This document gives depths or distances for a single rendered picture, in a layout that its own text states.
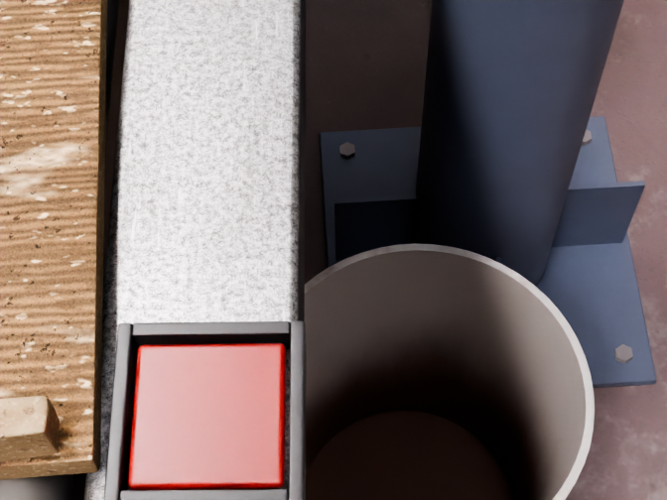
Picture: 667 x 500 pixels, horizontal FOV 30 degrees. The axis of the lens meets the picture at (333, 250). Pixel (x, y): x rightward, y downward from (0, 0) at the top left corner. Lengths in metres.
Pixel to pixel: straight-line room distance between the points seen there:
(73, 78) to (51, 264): 0.09
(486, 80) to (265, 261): 0.63
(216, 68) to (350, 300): 0.64
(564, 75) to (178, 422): 0.71
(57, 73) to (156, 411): 0.17
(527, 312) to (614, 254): 0.43
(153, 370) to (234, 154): 0.12
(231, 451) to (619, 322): 1.10
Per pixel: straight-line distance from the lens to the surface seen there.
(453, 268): 1.18
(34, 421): 0.47
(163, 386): 0.50
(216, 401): 0.50
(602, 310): 1.56
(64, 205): 0.54
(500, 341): 1.26
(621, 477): 1.49
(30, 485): 0.51
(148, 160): 0.57
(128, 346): 0.51
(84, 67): 0.58
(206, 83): 0.59
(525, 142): 1.21
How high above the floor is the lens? 1.39
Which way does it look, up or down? 62 degrees down
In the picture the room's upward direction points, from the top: 2 degrees counter-clockwise
